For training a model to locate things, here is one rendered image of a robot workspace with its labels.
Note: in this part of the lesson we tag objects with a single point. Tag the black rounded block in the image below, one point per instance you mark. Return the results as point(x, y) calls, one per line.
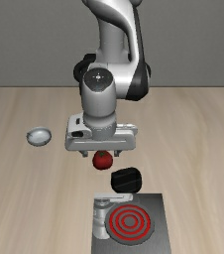
point(126, 180)

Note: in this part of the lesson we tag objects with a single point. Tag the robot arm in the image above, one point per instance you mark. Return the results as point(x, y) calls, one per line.
point(117, 39)

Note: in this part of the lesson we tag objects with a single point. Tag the red tomato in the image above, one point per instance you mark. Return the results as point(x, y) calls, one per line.
point(102, 160)

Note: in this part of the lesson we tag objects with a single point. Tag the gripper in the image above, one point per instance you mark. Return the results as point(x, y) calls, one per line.
point(100, 141)

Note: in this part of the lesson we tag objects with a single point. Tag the white bowl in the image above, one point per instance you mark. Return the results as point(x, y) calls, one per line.
point(38, 136)

